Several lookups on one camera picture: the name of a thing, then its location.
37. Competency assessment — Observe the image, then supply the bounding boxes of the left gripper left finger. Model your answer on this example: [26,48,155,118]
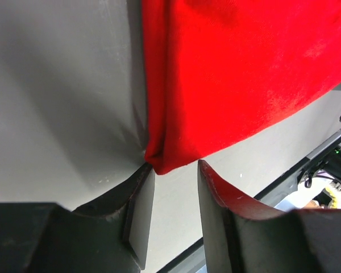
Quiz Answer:
[0,164,155,272]

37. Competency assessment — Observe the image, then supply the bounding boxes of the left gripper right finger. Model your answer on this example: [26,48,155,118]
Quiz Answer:
[198,160,341,272]

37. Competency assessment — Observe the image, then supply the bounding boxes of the red t shirt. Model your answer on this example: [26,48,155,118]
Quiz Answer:
[142,0,341,175]

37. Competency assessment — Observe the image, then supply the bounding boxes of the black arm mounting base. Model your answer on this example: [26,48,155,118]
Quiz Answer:
[156,123,341,273]

